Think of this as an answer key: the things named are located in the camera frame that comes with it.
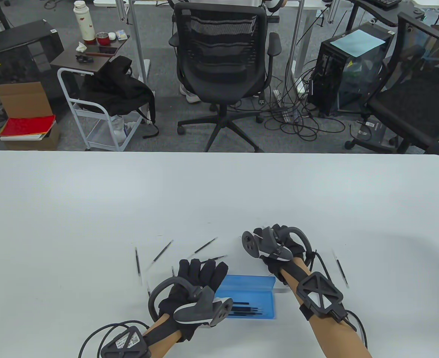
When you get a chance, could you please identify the person's left forearm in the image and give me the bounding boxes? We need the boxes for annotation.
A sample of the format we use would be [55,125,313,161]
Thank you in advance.
[145,313,184,358]

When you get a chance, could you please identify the black glass-sided computer tower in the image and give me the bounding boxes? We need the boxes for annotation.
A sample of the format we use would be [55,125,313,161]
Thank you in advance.
[307,22,396,117]

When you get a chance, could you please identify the white desk with metal legs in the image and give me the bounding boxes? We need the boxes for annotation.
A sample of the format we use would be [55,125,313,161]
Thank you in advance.
[93,0,334,94]

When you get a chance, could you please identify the white thermos bottle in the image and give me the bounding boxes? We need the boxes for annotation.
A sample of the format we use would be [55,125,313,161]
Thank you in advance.
[73,0,96,42]

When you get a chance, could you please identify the black mesh office chair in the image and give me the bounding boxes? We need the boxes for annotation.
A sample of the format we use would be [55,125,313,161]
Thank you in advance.
[168,2,281,153]

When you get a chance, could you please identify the clear plastic bottle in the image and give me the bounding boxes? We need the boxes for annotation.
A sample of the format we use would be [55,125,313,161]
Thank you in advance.
[111,115,127,144]

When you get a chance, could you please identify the black mesh armchair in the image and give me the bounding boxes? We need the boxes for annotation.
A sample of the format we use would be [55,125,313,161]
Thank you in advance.
[345,11,439,155]

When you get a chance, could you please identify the red folder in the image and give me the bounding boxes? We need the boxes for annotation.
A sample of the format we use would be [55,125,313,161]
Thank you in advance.
[0,115,56,137]

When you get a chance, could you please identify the tangled black floor cables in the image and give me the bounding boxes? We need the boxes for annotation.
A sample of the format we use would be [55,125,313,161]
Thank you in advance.
[229,56,347,141]

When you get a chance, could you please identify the blue plastic stationery box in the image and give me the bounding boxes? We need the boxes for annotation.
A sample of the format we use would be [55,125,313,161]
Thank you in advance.
[217,275,278,320]

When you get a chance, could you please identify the light blue paper sheet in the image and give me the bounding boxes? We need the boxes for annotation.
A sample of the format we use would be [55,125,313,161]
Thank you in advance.
[330,30,386,57]

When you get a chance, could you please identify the white book stack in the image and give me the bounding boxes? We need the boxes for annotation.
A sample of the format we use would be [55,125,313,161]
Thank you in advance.
[0,132,46,142]

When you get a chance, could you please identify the person's right forearm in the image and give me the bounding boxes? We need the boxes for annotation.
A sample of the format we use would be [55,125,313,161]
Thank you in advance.
[277,257,373,358]

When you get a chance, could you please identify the black desk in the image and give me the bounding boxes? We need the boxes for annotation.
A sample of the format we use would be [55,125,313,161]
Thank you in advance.
[348,0,429,26]

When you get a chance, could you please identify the black floor device with label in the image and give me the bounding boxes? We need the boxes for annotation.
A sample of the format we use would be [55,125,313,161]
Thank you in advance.
[352,119,392,150]

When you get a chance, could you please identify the black keyboard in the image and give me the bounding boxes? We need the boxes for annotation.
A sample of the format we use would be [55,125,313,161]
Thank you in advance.
[369,0,401,10]

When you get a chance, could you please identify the person's left hand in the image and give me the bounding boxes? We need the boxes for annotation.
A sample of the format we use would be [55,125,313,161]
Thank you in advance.
[158,259,229,342]

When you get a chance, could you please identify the pen refills group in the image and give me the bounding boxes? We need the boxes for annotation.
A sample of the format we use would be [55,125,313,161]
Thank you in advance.
[134,237,351,297]

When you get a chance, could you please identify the open cardboard box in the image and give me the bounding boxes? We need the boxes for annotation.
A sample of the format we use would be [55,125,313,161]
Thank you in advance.
[0,81,54,119]

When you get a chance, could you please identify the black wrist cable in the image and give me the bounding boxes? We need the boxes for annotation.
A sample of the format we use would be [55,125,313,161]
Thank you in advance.
[305,251,367,349]
[79,320,149,358]

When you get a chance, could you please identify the white cart with dark top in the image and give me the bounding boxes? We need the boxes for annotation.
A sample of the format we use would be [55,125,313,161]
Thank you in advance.
[50,34,145,152]

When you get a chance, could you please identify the low cardboard box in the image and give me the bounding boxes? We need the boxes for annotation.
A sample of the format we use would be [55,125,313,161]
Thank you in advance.
[3,123,60,151]

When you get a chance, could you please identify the person's right hand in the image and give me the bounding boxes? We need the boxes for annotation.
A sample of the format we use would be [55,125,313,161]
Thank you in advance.
[253,224,308,287]

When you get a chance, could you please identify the black backpack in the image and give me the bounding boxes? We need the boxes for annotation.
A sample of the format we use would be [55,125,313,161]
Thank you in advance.
[78,56,160,139]

